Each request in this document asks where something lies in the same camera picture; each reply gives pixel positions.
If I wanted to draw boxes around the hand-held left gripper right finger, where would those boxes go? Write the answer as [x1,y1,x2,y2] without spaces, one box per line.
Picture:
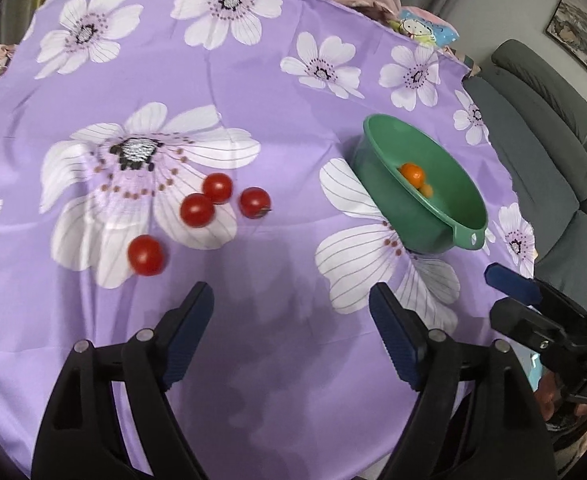
[368,281,559,480]

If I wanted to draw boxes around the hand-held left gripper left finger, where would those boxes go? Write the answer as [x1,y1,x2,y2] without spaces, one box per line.
[31,281,215,480]

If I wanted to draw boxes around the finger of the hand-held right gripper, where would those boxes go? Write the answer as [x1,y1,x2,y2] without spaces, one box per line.
[490,298,587,392]
[483,263,587,322]

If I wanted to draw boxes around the green plastic bowl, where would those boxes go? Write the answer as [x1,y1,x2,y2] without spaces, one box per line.
[351,113,489,255]

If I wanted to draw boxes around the orange mandarin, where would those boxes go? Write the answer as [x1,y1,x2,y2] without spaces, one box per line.
[399,161,427,186]

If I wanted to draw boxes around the person's right hand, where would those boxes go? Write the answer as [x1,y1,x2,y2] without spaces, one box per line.
[536,371,587,432]

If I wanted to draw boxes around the red tomato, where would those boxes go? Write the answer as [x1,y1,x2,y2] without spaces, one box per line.
[127,234,166,277]
[202,172,234,205]
[239,186,273,219]
[180,193,216,229]

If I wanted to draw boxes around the grey sofa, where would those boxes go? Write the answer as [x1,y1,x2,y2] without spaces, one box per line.
[465,39,587,283]

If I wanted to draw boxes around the purple floral cloth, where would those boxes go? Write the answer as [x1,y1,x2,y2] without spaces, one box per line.
[0,0,539,480]

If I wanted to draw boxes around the cartoon print cushion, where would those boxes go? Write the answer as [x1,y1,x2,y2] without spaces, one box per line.
[390,6,461,49]

